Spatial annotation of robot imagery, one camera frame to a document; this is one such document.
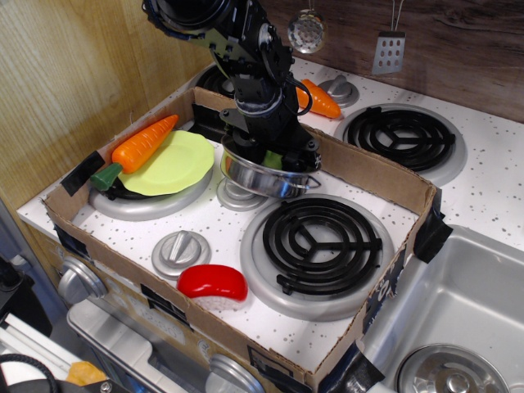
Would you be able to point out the sink drain strainer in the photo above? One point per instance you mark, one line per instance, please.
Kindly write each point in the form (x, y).
(447, 368)

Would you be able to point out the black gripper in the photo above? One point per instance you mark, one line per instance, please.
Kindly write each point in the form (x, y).
(253, 136)

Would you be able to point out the silver stove knob back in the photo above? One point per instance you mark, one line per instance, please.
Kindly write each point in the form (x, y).
(341, 91)

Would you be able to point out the oven front knob left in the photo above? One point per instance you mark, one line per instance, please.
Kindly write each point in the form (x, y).
(78, 282)

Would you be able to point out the steel sink basin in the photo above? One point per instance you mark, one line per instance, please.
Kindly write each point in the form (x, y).
(469, 295)

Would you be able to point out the small steel pan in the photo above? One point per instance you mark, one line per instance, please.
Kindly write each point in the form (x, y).
(262, 180)

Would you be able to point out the back left black burner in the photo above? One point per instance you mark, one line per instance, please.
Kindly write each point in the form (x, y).
(214, 80)

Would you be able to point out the yellow-green plastic plate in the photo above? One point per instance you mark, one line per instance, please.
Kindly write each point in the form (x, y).
(182, 160)

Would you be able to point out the oven front knob right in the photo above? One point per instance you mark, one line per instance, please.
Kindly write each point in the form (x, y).
(226, 375)

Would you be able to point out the hanging silver spatula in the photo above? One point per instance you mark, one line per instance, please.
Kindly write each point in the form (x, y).
(390, 45)

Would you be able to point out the silver stove knob front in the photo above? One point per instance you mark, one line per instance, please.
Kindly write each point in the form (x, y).
(179, 251)

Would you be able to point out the orange toy carrot with stem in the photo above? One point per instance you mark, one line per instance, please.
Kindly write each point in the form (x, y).
(134, 153)

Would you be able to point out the orange toy carrot piece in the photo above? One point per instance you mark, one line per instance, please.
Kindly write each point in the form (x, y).
(319, 101)

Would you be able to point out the red toy sushi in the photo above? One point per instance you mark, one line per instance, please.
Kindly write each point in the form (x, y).
(214, 287)

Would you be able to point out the hanging silver strainer ladle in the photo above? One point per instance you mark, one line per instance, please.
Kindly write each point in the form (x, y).
(307, 30)

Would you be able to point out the oven knob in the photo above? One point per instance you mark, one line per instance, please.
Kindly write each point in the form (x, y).
(78, 282)
(226, 375)

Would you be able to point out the back right black burner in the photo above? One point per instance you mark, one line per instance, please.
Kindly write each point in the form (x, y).
(411, 136)

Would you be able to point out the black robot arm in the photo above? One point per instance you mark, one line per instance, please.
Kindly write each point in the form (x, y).
(246, 48)

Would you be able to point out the green toy broccoli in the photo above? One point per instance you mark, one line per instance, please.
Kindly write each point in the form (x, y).
(272, 160)

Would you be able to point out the silver stove knob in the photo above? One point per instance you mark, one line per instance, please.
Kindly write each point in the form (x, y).
(179, 251)
(341, 91)
(235, 198)

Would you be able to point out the front right black burner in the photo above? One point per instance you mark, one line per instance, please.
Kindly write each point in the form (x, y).
(314, 258)

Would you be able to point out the silver stove knob centre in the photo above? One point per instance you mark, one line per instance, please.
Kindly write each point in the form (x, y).
(235, 198)

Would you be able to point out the oven door handle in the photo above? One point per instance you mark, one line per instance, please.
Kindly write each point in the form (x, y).
(141, 354)

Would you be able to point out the front left burner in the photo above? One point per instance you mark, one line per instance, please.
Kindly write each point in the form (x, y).
(155, 207)

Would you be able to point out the black burner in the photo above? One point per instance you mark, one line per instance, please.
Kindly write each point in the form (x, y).
(214, 80)
(411, 136)
(314, 258)

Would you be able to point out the cardboard fence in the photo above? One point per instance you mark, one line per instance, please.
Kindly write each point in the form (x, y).
(284, 354)

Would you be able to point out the yellow sponge piece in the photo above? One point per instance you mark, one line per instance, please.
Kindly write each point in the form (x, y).
(83, 373)

